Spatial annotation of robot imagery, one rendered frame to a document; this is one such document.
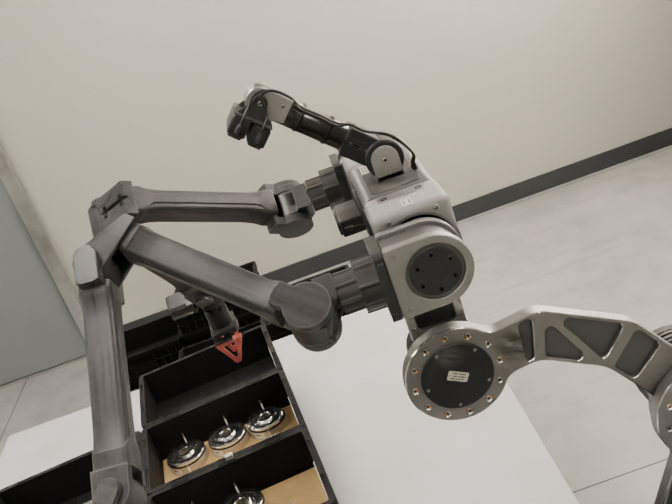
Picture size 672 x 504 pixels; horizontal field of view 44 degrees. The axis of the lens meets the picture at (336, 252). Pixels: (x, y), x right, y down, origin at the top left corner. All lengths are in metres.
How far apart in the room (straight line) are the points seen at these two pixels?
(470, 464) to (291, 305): 0.94
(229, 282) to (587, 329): 0.70
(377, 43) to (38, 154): 1.95
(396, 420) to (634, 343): 0.81
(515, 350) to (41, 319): 3.94
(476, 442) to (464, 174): 3.04
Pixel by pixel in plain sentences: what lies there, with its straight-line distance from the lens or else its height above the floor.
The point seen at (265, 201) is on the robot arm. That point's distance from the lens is 1.73.
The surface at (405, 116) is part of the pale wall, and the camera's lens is 4.84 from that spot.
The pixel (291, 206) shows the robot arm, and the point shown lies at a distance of 1.75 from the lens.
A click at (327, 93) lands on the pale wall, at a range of 4.74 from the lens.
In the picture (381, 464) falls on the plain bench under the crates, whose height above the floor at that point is 0.70.
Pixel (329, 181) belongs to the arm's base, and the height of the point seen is 1.48.
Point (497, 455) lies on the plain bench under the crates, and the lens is 2.09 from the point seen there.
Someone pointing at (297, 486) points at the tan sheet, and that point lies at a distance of 2.00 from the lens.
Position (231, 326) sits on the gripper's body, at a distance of 2.05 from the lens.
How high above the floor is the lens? 2.01
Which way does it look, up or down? 23 degrees down
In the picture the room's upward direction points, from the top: 20 degrees counter-clockwise
